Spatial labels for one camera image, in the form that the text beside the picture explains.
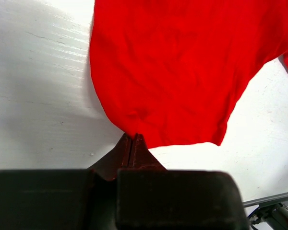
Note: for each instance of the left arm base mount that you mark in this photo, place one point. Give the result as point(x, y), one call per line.
point(270, 210)

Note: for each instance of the red t shirt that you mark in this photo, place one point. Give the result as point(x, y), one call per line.
point(173, 70)

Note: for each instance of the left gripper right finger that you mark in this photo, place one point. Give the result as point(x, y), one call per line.
point(140, 157)

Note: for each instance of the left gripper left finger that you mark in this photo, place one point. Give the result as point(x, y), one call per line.
point(107, 167)

